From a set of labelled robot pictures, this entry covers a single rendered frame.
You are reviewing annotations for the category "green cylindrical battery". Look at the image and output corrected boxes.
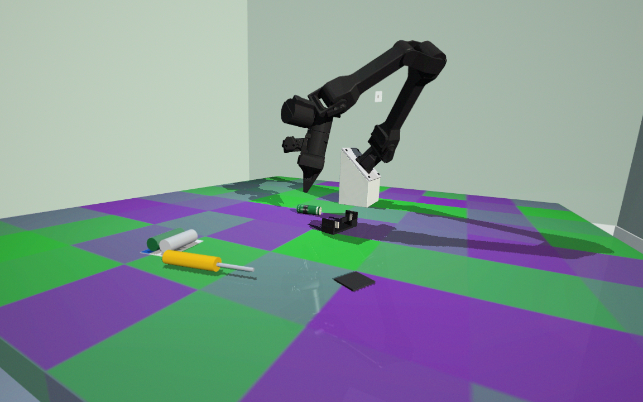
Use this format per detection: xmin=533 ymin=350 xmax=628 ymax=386
xmin=296 ymin=204 xmax=322 ymax=215

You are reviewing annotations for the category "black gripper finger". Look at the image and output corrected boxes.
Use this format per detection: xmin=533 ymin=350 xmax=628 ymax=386
xmin=298 ymin=164 xmax=323 ymax=193

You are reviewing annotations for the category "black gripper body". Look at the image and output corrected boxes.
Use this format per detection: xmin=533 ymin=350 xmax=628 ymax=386
xmin=297 ymin=129 xmax=329 ymax=169

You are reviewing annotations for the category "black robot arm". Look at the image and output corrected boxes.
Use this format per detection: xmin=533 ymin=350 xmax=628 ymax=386
xmin=281 ymin=40 xmax=447 ymax=174

